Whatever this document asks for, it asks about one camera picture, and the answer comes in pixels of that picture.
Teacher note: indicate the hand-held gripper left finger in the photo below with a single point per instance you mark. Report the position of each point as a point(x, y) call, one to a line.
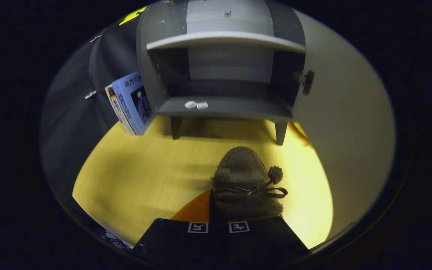
point(213, 213)

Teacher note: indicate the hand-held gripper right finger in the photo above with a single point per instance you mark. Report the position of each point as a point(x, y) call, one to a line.
point(268, 236)

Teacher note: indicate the dark grey shoe cabinet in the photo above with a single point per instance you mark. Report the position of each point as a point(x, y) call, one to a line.
point(246, 107)

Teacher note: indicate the small white object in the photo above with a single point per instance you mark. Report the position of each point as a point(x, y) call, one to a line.
point(191, 105)

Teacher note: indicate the blue book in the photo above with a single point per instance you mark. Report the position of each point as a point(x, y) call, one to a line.
point(133, 101)

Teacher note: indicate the white and yellow book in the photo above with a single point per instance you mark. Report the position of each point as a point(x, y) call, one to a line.
point(115, 105)

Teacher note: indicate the black backdrop cloth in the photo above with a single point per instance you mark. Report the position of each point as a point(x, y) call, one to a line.
point(69, 123)

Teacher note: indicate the silver clip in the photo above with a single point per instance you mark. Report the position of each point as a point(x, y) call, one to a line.
point(90, 94)

